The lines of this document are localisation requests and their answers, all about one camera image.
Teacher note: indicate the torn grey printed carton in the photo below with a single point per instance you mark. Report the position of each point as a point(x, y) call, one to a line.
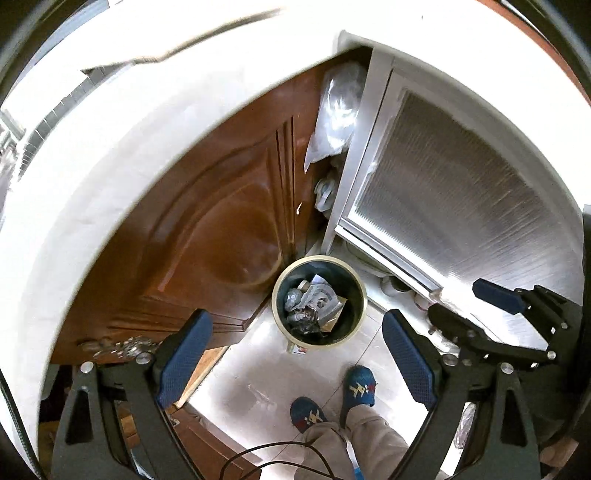
point(321, 297)

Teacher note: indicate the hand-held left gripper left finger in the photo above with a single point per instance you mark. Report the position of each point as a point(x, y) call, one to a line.
point(182, 364)

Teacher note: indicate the aluminium cabinet door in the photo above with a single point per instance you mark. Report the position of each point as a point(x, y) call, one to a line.
point(438, 184)

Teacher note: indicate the crumpled white plastic bag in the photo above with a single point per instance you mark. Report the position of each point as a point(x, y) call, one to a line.
point(325, 191)

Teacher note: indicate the beige trousers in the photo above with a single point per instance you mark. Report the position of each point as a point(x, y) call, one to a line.
point(351, 447)

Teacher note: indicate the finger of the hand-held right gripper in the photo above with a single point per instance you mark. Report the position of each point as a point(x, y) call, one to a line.
point(498, 295)
point(461, 334)

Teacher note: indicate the clear plastic bag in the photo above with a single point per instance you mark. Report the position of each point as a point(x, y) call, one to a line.
point(337, 110)

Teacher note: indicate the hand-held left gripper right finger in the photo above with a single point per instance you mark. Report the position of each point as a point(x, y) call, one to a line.
point(408, 360)

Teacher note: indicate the round dark bin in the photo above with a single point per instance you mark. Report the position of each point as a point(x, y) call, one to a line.
point(355, 300)

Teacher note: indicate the white drain pipe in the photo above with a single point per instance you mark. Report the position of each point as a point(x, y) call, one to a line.
point(392, 287)

